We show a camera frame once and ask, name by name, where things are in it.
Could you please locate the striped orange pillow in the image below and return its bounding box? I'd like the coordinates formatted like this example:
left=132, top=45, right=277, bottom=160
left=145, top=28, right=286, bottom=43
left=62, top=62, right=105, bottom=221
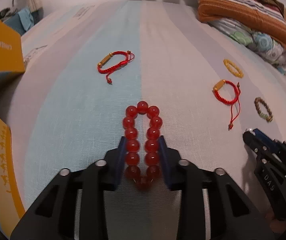
left=198, top=0, right=286, bottom=48

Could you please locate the teal suitcase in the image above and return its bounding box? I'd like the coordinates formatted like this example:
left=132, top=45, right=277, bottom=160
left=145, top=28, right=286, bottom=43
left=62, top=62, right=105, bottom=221
left=4, top=7, right=44, bottom=36

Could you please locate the floral quilt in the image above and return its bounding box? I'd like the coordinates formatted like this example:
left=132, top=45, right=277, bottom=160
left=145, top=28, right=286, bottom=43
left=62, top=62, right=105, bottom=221
left=209, top=18, right=286, bottom=74

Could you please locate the red cord bracelet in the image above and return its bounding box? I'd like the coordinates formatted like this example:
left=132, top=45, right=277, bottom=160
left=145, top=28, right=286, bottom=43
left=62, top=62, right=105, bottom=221
left=212, top=78, right=242, bottom=131
left=97, top=50, right=136, bottom=84

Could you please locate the yellow bead bracelet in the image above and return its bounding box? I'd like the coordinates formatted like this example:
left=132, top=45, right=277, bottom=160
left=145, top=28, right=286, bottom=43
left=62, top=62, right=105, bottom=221
left=223, top=58, right=245, bottom=79

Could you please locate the brown green bead bracelet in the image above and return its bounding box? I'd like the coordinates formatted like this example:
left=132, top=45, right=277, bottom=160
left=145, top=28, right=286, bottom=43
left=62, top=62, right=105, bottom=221
left=254, top=96, right=274, bottom=123

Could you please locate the large red bead bracelet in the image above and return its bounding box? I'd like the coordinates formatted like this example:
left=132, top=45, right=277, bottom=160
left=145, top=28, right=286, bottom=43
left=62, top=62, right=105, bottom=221
left=122, top=100, right=164, bottom=192

